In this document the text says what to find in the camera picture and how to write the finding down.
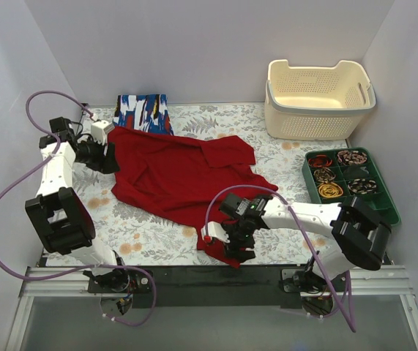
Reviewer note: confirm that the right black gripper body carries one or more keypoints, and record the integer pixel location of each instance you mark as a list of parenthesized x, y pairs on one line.
[(238, 242)]

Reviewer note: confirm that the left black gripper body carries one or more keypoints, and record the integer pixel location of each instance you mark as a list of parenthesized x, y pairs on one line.
[(104, 157)]

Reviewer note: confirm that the red garment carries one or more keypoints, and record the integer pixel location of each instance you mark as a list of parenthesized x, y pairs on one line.
[(176, 178)]

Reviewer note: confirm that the blue patterned trousers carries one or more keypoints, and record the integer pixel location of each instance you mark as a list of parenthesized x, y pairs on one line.
[(146, 113)]

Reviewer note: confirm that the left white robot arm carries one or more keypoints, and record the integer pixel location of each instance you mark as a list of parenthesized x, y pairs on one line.
[(60, 219)]

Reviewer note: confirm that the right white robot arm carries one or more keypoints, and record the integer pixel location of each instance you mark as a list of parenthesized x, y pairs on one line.
[(360, 234)]

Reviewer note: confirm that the cream plastic laundry basket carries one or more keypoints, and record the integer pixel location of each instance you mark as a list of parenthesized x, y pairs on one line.
[(316, 103)]

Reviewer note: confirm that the yellow rolled belt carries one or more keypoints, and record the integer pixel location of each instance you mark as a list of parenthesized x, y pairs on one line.
[(330, 190)]

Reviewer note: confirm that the dark brown rolled belt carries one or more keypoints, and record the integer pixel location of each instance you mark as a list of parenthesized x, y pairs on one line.
[(324, 175)]

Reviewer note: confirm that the green compartment tray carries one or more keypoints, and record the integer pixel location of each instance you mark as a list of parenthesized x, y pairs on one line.
[(381, 201)]

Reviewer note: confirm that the red black rolled belt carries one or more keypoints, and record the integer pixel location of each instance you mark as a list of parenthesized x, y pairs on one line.
[(320, 160)]

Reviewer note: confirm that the black spotted rolled belt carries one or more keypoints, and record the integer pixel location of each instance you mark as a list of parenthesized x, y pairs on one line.
[(362, 186)]

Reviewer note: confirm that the brown patterned rolled belt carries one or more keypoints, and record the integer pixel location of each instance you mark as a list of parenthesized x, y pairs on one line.
[(351, 157)]

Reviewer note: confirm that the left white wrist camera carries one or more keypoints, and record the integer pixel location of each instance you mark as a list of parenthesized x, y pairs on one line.
[(99, 131)]

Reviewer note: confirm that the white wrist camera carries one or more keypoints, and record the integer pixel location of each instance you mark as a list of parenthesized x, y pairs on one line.
[(214, 231), (99, 131)]

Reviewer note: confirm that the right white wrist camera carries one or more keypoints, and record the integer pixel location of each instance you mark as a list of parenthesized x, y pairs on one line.
[(214, 231)]

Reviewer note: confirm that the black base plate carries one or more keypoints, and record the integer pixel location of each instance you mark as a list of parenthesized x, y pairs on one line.
[(222, 285)]

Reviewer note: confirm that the aluminium rail frame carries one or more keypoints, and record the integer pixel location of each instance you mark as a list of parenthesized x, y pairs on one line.
[(389, 280)]

